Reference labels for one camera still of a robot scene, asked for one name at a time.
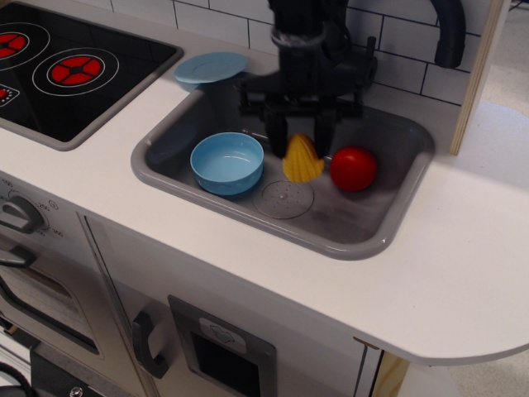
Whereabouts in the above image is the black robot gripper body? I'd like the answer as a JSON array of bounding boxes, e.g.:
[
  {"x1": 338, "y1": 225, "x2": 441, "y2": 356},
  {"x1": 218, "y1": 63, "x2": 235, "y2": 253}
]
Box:
[{"x1": 237, "y1": 24, "x2": 379, "y2": 123}]

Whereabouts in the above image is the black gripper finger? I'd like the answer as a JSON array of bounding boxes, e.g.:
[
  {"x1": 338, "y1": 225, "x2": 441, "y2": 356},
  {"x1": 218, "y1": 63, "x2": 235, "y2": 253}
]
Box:
[
  {"x1": 264, "y1": 111, "x2": 288, "y2": 158},
  {"x1": 314, "y1": 109, "x2": 336, "y2": 158}
]

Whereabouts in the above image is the yellow toy corn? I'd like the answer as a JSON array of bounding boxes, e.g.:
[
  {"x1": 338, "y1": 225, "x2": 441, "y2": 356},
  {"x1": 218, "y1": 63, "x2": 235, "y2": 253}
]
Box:
[{"x1": 283, "y1": 133, "x2": 325, "y2": 183}]

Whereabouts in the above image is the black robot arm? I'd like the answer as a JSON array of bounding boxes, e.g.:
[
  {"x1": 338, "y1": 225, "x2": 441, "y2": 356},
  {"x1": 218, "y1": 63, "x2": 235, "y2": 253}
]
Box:
[{"x1": 236, "y1": 1, "x2": 377, "y2": 158}]

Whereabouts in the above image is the light blue bowl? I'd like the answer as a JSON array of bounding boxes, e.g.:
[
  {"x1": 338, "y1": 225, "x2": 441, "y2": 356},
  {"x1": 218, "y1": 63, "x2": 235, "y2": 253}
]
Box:
[{"x1": 189, "y1": 132, "x2": 265, "y2": 196}]

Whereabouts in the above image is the grey plastic sink basin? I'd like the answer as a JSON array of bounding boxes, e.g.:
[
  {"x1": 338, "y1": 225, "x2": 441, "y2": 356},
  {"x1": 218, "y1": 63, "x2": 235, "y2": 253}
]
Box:
[{"x1": 131, "y1": 79, "x2": 434, "y2": 261}]

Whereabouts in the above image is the red toy tomato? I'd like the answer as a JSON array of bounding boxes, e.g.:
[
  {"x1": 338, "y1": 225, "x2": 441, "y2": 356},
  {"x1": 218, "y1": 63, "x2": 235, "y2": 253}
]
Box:
[{"x1": 330, "y1": 146, "x2": 378, "y2": 192}]

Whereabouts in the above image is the light blue plate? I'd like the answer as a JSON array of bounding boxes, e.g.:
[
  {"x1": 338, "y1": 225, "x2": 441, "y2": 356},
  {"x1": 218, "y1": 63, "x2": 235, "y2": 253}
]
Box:
[{"x1": 174, "y1": 51, "x2": 248, "y2": 91}]

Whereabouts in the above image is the dark grey faucet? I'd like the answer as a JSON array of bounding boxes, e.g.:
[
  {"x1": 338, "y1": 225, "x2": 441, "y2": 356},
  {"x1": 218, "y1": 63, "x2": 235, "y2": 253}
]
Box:
[{"x1": 431, "y1": 0, "x2": 466, "y2": 69}]

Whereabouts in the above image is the light wooden side panel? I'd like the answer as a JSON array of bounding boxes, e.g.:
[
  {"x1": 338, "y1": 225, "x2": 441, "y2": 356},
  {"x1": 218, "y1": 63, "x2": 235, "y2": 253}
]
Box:
[{"x1": 449, "y1": 1, "x2": 510, "y2": 156}]

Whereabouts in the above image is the black toy stove top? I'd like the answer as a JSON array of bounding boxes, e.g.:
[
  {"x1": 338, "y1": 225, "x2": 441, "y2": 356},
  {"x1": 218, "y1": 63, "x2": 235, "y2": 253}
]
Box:
[{"x1": 1, "y1": 2, "x2": 183, "y2": 151}]

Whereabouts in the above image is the grey dispenser panel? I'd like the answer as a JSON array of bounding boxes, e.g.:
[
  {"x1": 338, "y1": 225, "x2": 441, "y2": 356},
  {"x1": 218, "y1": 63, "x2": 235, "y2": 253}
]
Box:
[{"x1": 168, "y1": 295, "x2": 278, "y2": 397}]

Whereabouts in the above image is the grey oven knob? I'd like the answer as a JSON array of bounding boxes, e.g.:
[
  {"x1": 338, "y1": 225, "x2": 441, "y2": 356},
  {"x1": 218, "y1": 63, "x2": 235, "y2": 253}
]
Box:
[{"x1": 1, "y1": 196, "x2": 45, "y2": 234}]

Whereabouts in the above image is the oven door window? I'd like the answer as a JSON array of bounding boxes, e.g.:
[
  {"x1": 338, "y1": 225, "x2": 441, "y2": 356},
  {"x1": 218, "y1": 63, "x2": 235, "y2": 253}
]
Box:
[{"x1": 1, "y1": 266, "x2": 99, "y2": 355}]

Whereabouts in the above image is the dark grey cabinet handle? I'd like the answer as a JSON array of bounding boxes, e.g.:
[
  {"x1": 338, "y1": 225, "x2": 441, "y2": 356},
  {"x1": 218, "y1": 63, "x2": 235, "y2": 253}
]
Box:
[{"x1": 131, "y1": 311, "x2": 169, "y2": 379}]

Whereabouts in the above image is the grey oven door handle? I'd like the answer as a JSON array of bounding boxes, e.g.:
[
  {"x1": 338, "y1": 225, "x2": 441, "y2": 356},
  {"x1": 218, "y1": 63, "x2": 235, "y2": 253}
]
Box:
[{"x1": 0, "y1": 246, "x2": 36, "y2": 269}]

